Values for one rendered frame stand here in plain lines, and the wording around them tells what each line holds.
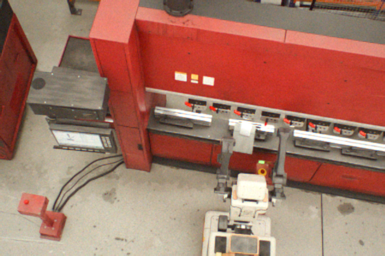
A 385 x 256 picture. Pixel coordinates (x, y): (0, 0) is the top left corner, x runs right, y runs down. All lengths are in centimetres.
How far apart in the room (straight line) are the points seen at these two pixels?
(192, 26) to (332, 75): 101
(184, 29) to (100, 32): 52
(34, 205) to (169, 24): 202
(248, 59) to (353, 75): 70
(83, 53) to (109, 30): 157
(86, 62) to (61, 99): 133
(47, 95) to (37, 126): 217
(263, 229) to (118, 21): 246
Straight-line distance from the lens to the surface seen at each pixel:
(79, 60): 477
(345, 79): 359
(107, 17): 332
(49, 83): 354
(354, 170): 471
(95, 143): 387
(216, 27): 325
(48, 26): 632
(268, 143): 445
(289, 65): 347
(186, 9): 329
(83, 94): 345
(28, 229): 527
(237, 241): 411
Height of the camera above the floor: 490
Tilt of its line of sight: 65 degrees down
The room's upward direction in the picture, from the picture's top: 3 degrees clockwise
